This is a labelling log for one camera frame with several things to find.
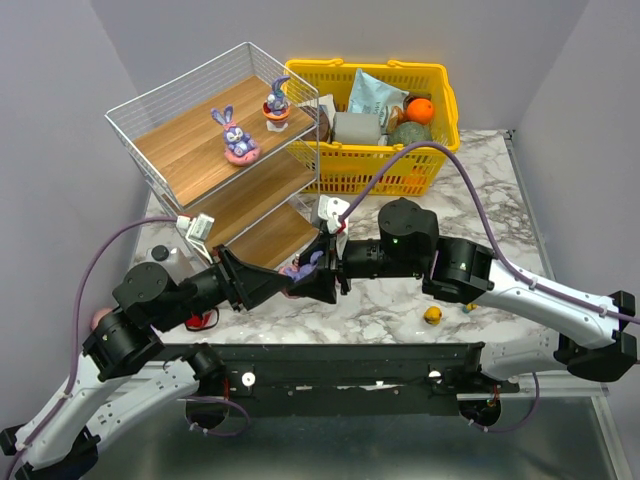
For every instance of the brown round container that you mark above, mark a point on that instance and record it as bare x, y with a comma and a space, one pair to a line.
324, 129

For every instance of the light blue snack bag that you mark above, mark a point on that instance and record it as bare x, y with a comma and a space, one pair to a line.
372, 96

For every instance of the green melon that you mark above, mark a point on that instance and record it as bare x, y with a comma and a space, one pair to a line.
408, 133

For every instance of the grey box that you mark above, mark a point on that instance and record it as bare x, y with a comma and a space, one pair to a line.
356, 128

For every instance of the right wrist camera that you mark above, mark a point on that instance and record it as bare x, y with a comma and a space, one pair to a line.
328, 211

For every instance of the purple bunny sundae toy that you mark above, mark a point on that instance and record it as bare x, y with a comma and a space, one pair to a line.
276, 107

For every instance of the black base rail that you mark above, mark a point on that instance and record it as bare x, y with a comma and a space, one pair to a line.
303, 380

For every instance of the small yellow minion toy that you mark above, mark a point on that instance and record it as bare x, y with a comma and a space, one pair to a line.
469, 307

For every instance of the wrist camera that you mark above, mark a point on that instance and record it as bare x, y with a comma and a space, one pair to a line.
196, 231
328, 211

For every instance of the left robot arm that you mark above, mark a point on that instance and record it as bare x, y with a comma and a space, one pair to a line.
64, 440

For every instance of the purple pink donut toy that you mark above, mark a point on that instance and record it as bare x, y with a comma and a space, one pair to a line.
304, 282

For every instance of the orange fruit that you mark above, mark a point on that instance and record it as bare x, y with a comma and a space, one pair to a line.
420, 110

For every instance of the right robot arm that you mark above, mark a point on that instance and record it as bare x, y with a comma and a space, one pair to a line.
584, 335

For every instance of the yellow plastic basket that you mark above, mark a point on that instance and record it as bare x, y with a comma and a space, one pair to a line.
346, 169

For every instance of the white wire wooden shelf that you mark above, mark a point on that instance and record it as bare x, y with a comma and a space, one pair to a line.
178, 147

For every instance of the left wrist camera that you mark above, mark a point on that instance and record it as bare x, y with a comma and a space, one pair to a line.
196, 231

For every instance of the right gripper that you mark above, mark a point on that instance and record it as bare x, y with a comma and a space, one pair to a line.
338, 262

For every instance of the white bottle black cap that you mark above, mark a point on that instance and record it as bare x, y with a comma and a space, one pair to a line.
173, 260

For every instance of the purple bunny donut toy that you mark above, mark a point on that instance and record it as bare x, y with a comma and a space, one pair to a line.
240, 148

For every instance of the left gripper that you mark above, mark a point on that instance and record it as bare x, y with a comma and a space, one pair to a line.
227, 278

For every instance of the pink round toy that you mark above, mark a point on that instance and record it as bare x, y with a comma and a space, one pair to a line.
98, 316

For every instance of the yellow duck toy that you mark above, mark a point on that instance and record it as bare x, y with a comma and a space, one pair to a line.
433, 315

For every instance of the red bell pepper toy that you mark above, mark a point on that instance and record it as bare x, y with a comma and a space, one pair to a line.
203, 322

